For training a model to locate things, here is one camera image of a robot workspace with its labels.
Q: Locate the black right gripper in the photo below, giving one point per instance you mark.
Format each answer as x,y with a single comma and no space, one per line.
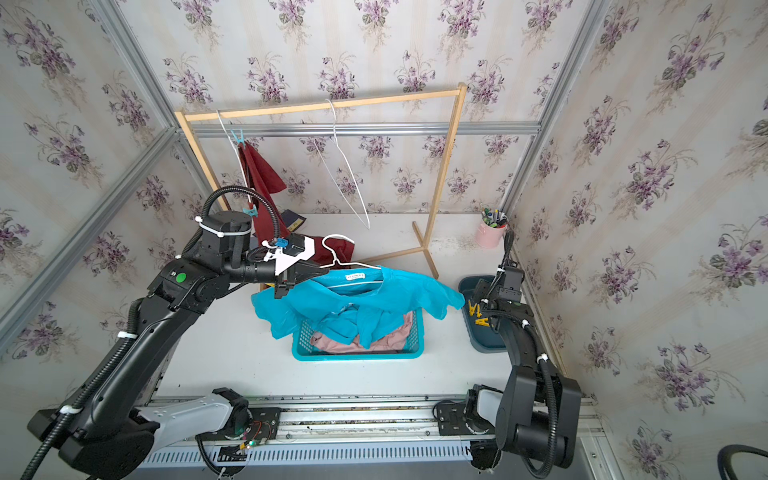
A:
486,306

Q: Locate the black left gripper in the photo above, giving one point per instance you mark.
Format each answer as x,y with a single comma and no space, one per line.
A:
287,279

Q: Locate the white hanger of teal shirt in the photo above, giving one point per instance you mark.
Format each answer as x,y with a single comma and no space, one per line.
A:
339,259

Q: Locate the teal t-shirt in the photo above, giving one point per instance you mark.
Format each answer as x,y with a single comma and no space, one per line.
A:
366,312

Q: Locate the white wire hanger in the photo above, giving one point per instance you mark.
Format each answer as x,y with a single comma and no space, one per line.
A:
344,178

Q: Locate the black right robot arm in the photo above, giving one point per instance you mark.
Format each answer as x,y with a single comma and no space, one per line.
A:
536,414

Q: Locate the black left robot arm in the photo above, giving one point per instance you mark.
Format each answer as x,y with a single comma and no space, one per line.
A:
98,430

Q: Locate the white hanger of red shirt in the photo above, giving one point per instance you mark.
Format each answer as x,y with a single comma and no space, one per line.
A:
236,148

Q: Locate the dark teal plastic tub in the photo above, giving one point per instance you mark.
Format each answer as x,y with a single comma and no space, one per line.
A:
482,337

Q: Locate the dark cover notebook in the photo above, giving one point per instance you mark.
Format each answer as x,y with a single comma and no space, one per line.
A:
292,220

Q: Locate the pink pen cup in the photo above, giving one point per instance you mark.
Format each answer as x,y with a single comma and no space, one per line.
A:
491,229

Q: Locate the teal clothespin red shirt lower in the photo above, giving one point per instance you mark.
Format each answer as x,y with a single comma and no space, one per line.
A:
252,211

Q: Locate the teal perforated plastic basket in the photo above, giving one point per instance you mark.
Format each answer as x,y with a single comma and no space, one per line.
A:
405,343

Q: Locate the teal clothespin on red shirt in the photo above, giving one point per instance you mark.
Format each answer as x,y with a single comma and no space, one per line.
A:
238,137

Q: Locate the wooden clothes rack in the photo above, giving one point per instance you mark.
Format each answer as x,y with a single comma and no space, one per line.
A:
357,157

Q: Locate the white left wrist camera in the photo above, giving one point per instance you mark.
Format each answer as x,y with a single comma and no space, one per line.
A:
285,252

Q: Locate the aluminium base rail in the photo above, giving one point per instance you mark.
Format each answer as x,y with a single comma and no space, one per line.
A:
292,432

